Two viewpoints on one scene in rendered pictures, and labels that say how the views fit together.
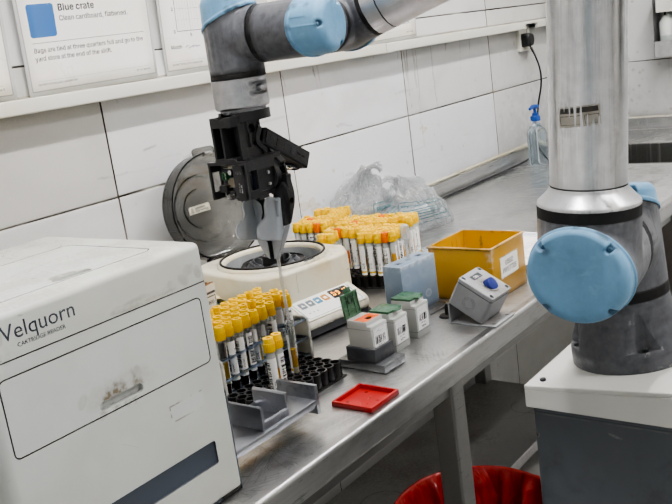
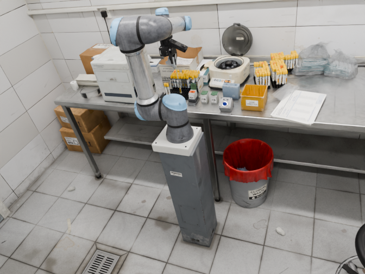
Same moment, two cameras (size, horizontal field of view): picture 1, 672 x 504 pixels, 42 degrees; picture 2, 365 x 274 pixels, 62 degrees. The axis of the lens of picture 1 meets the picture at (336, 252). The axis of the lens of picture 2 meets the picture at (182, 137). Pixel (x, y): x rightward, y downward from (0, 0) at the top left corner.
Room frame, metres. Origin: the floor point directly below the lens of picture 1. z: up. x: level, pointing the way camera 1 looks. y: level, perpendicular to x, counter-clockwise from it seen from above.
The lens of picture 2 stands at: (0.87, -1.65, 1.92)
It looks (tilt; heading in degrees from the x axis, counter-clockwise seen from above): 38 degrees down; 80
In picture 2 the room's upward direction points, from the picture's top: 12 degrees counter-clockwise
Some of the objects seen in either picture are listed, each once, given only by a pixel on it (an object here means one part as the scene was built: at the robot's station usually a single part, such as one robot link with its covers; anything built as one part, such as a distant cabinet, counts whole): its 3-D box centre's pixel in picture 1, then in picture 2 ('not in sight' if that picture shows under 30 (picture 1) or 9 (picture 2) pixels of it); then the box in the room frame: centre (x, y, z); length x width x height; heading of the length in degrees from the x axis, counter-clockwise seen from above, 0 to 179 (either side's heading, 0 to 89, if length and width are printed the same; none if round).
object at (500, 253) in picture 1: (478, 264); (254, 97); (1.59, -0.26, 0.93); 0.13 x 0.13 x 0.10; 51
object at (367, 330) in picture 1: (368, 336); (193, 95); (1.28, -0.03, 0.92); 0.05 x 0.04 x 0.06; 49
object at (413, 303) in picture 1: (410, 314); (214, 97); (1.40, -0.11, 0.91); 0.05 x 0.04 x 0.07; 52
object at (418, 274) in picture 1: (411, 286); (231, 91); (1.51, -0.12, 0.92); 0.10 x 0.07 x 0.10; 137
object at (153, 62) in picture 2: not in sight; (145, 61); (1.11, 0.63, 0.94); 0.22 x 0.12 x 0.13; 146
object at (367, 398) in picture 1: (365, 397); not in sight; (1.15, -0.01, 0.88); 0.07 x 0.07 x 0.01; 52
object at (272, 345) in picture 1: (282, 358); (176, 88); (1.21, 0.10, 0.93); 0.17 x 0.09 x 0.11; 142
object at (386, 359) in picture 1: (370, 353); (193, 99); (1.28, -0.03, 0.89); 0.09 x 0.05 x 0.04; 49
